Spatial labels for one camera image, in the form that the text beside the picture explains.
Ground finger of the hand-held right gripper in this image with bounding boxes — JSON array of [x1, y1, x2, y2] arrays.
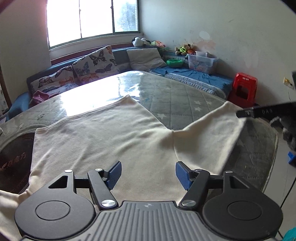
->
[[236, 101, 296, 119]]

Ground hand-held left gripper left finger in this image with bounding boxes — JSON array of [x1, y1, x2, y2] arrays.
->
[[47, 160, 122, 208]]

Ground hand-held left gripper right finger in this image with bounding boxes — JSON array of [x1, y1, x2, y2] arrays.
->
[[175, 161, 251, 208]]

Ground cream pants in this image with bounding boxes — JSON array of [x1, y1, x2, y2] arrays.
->
[[0, 95, 247, 241]]

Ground red plastic stool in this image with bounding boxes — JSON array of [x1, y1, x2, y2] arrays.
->
[[228, 72, 258, 108]]

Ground round quilted glass-top table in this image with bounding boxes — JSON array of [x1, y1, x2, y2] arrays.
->
[[0, 70, 279, 202]]

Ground checkered sofa runner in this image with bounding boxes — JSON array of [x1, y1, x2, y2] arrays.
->
[[162, 73, 228, 98]]

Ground blue sofa cloth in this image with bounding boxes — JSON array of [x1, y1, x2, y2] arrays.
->
[[149, 66, 234, 87]]

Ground clear plastic storage box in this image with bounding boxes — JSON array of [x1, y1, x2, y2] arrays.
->
[[187, 54, 219, 74]]

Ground black round induction cooker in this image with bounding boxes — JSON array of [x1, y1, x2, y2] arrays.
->
[[0, 132, 35, 194]]

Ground small stuffed toys pile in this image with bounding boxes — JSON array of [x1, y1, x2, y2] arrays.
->
[[174, 44, 196, 55]]

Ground green bowl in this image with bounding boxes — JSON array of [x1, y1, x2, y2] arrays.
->
[[166, 59, 185, 68]]

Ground pink cloth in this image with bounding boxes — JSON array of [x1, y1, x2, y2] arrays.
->
[[29, 90, 60, 107]]

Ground long butterfly print pillow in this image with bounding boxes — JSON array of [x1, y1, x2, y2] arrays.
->
[[30, 65, 79, 95]]

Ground large butterfly print pillow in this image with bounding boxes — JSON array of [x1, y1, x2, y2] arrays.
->
[[72, 45, 120, 85]]

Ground blue corner sofa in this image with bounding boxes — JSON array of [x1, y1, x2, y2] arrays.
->
[[10, 45, 234, 114]]

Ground grey pillow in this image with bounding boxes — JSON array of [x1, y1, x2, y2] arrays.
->
[[126, 47, 167, 71]]

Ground teal cloth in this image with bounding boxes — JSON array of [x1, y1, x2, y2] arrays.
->
[[282, 227, 296, 241]]

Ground colourful plush toy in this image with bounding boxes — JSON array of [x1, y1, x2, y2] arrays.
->
[[150, 40, 166, 49]]

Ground panda plush toy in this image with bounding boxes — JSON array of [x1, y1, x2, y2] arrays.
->
[[132, 37, 151, 48]]

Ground window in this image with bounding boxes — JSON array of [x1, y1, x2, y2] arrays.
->
[[45, 0, 141, 50]]

